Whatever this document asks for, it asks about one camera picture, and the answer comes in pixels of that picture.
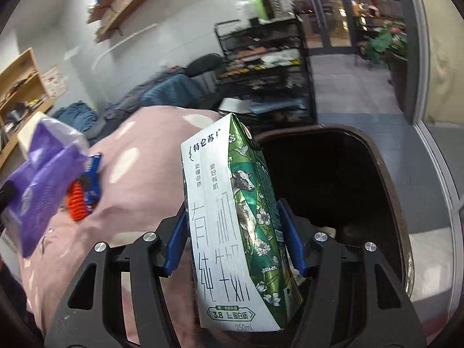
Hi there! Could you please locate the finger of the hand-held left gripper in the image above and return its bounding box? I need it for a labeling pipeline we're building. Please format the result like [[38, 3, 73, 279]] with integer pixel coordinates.
[[0, 181, 17, 222]]

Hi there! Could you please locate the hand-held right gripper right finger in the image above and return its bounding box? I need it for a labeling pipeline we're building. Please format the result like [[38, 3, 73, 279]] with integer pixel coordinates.
[[277, 199, 428, 348]]

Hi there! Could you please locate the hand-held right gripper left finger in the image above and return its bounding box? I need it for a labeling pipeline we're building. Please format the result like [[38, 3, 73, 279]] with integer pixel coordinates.
[[43, 203, 191, 348]]

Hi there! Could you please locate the purple plastic bag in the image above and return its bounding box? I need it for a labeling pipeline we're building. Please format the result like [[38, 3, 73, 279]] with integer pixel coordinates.
[[0, 116, 91, 259]]

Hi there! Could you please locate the green white milk carton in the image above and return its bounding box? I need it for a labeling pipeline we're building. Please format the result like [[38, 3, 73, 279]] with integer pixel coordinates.
[[180, 112, 305, 333]]

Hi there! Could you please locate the orange foam fruit net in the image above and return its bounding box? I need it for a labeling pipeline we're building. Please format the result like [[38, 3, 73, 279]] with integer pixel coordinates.
[[67, 181, 91, 222]]

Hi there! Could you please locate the dark trash bin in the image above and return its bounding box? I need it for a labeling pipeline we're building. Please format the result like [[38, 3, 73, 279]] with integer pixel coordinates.
[[254, 124, 416, 298]]

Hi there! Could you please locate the blue cookie wrapper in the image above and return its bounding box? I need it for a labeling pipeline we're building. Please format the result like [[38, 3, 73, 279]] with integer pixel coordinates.
[[78, 154, 104, 213]]

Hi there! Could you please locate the pink dotted blanket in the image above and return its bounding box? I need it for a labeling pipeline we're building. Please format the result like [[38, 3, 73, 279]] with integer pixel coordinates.
[[20, 105, 225, 348]]

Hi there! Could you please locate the blue bedding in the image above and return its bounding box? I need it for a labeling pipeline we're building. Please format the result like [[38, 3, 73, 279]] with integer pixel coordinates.
[[54, 102, 98, 140]]

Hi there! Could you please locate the wooden cubby shelf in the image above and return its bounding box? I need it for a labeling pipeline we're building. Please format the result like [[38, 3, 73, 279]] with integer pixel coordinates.
[[0, 48, 55, 169]]

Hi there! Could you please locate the white paper sheet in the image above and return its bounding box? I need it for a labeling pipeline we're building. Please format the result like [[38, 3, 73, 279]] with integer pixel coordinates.
[[217, 98, 254, 115]]

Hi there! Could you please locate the grey massage bed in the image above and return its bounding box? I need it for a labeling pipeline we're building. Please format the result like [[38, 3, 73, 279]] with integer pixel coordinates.
[[105, 67, 218, 120]]

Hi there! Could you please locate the black chair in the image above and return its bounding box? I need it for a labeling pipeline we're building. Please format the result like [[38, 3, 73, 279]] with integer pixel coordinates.
[[186, 54, 222, 78]]

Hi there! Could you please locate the dark plant pot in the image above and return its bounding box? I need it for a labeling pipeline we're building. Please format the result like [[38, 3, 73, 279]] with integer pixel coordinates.
[[389, 58, 408, 106]]

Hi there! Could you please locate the green potted plant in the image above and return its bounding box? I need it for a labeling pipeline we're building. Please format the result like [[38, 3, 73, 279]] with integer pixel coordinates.
[[364, 22, 408, 66]]

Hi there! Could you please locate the glass double door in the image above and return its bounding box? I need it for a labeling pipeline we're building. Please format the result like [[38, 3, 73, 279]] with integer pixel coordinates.
[[293, 0, 354, 49]]

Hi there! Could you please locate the white pump bottle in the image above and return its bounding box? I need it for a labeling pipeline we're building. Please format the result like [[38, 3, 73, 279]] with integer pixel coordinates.
[[235, 2, 254, 26]]

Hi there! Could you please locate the wall poster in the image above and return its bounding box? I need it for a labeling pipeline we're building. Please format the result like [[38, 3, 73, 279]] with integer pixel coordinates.
[[39, 65, 68, 98]]

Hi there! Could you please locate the white curved wall pipe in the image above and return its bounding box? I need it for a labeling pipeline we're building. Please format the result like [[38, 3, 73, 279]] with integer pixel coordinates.
[[91, 23, 159, 75]]

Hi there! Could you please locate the black wire cart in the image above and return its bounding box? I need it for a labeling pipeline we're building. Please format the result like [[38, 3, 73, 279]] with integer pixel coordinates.
[[214, 16, 316, 124]]

